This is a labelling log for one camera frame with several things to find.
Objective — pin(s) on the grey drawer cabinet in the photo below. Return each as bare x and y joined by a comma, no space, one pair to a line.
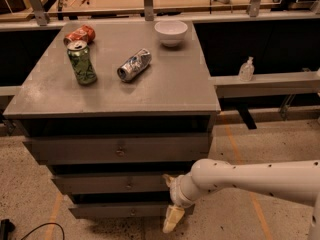
172,95

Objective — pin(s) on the clear sanitizer pump bottle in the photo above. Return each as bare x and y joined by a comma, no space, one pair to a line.
246,70

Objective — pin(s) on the black device on floor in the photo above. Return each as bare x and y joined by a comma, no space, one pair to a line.
6,227

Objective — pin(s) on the grey top drawer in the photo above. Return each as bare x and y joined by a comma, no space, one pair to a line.
99,149

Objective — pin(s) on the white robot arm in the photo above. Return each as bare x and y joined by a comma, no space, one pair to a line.
297,182

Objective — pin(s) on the wooden workbench in background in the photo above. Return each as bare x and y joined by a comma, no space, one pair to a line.
199,10

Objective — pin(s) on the crushed silver blue can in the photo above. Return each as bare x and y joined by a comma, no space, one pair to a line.
134,65

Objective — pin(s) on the white bowl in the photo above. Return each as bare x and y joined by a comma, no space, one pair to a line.
171,33

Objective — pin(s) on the red soda can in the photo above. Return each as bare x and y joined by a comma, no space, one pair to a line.
85,33

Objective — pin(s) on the green soda can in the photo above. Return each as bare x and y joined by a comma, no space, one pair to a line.
79,56

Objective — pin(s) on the grey drawer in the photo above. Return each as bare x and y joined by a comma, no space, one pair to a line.
101,183
99,149
119,210

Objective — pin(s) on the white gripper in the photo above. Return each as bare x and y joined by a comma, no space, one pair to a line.
175,192

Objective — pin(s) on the grey bottom drawer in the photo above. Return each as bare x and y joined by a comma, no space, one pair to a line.
119,210

